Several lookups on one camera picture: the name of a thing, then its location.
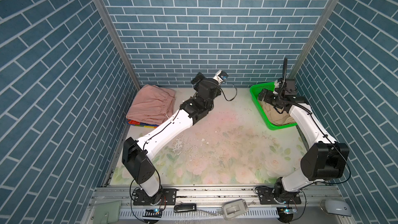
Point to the left green circuit board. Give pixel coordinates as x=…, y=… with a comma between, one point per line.
x=152, y=213

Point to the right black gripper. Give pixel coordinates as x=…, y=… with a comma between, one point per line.
x=269, y=93

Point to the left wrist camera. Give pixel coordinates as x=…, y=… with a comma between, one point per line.
x=220, y=76

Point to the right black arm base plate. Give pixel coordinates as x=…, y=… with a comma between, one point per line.
x=270, y=196

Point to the green plastic basket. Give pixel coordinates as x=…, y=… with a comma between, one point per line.
x=255, y=90

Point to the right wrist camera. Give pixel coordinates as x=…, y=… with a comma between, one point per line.
x=287, y=87

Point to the green circuit board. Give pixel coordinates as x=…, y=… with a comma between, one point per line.
x=285, y=211
x=152, y=213

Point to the rainbow striped shorts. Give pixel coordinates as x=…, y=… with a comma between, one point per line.
x=140, y=124

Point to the white slotted cable duct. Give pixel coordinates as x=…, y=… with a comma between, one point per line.
x=211, y=213

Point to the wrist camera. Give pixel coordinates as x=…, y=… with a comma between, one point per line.
x=287, y=87
x=220, y=76

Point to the pale green plastic plate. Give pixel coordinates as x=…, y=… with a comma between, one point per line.
x=107, y=213

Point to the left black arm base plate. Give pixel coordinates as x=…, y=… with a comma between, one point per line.
x=166, y=196

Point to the grey plastic clip device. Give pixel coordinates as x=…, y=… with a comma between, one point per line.
x=233, y=209

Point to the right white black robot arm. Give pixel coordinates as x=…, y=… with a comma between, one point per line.
x=326, y=158

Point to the right green circuit board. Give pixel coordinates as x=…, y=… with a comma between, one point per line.
x=285, y=211

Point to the white computer mouse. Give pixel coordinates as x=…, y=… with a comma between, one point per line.
x=336, y=207

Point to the beige shorts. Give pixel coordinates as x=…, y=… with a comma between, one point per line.
x=274, y=116

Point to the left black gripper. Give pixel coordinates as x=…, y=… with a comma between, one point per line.
x=197, y=77

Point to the pink shorts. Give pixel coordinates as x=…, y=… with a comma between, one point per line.
x=152, y=105

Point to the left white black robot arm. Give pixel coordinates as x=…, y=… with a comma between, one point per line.
x=137, y=154

